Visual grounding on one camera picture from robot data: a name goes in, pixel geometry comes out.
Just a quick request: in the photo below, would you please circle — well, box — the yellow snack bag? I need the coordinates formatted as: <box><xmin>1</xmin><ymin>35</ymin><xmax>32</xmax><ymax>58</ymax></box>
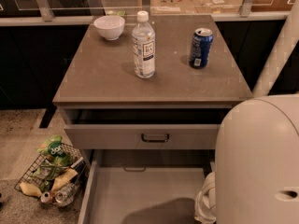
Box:
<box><xmin>51</xmin><ymin>168</ymin><xmax>78</xmax><ymax>191</ymax></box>

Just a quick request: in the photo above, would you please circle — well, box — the cardboard box left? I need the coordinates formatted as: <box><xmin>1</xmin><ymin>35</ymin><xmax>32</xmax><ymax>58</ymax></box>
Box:
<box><xmin>150</xmin><ymin>0</ymin><xmax>196</xmax><ymax>14</ymax></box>

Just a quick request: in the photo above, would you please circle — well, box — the green chip bag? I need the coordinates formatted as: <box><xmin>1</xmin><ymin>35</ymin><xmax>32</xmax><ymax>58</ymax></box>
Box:
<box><xmin>37</xmin><ymin>135</ymin><xmax>73</xmax><ymax>166</ymax></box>

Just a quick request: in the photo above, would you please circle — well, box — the black wire basket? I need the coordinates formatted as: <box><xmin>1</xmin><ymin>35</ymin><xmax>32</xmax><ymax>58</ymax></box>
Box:
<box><xmin>15</xmin><ymin>143</ymin><xmax>86</xmax><ymax>201</ymax></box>

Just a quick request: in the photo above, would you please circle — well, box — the grey top drawer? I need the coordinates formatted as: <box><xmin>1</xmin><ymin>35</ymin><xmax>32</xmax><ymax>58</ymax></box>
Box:
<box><xmin>65</xmin><ymin>108</ymin><xmax>228</xmax><ymax>149</ymax></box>

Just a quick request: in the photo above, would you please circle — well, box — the white ceramic bowl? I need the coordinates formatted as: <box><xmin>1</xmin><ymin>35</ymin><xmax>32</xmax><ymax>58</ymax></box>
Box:
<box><xmin>93</xmin><ymin>15</ymin><xmax>125</xmax><ymax>40</ymax></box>

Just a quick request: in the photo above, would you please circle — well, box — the blue soda can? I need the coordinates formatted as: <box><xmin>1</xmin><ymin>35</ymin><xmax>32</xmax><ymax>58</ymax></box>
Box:
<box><xmin>189</xmin><ymin>28</ymin><xmax>213</xmax><ymax>68</ymax></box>

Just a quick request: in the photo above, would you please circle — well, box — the clear plastic water bottle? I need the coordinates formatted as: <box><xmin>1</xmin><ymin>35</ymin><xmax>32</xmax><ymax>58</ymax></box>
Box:
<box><xmin>132</xmin><ymin>11</ymin><xmax>155</xmax><ymax>78</ymax></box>

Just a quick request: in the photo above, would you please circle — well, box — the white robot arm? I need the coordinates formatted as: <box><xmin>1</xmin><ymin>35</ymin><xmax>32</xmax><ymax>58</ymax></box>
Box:
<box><xmin>194</xmin><ymin>0</ymin><xmax>299</xmax><ymax>224</ymax></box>

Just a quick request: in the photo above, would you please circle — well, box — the metal railing frame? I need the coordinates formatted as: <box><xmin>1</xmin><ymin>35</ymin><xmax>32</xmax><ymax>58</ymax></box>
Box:
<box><xmin>0</xmin><ymin>0</ymin><xmax>296</xmax><ymax>26</ymax></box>

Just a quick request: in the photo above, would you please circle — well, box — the crushed silver can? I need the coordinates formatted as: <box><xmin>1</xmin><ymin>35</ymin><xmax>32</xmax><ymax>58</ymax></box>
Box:
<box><xmin>40</xmin><ymin>183</ymin><xmax>78</xmax><ymax>207</ymax></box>

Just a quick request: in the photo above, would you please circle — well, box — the grey drawer cabinet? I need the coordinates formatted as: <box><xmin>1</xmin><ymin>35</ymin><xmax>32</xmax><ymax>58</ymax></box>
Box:
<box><xmin>52</xmin><ymin>14</ymin><xmax>254</xmax><ymax>173</ymax></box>

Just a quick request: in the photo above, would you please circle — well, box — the grey drawer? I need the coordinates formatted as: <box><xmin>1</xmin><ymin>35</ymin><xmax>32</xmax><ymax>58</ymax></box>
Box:
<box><xmin>78</xmin><ymin>150</ymin><xmax>212</xmax><ymax>224</ymax></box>
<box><xmin>65</xmin><ymin>108</ymin><xmax>228</xmax><ymax>149</ymax></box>

